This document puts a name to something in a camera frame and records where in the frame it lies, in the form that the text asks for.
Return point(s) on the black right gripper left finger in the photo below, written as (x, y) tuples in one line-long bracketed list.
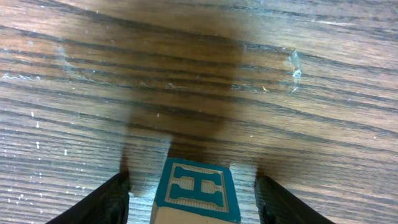
[(108, 204)]

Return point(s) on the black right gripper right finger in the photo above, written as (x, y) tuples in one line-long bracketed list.
[(276, 205)]

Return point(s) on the clear tape patch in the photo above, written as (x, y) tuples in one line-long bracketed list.
[(283, 73)]

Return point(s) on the wooden block blue letter H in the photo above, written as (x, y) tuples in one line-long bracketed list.
[(192, 192)]

